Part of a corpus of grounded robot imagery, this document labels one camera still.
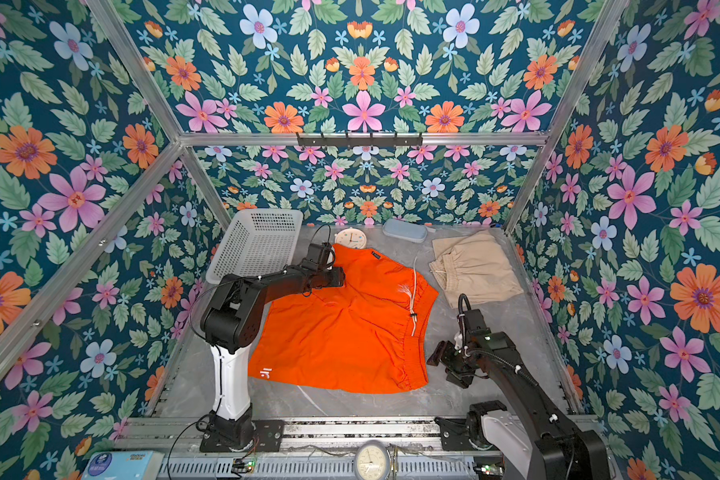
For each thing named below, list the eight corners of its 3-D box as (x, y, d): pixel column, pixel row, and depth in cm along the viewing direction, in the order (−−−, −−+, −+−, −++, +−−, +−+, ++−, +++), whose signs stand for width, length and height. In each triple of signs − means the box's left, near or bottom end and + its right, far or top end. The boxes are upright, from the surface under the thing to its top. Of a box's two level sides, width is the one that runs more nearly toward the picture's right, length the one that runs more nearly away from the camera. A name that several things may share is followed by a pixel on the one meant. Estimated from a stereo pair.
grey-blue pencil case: (381, 233, 120) (381, 228, 117) (387, 220, 124) (388, 215, 122) (423, 244, 116) (424, 239, 113) (428, 231, 121) (429, 225, 118)
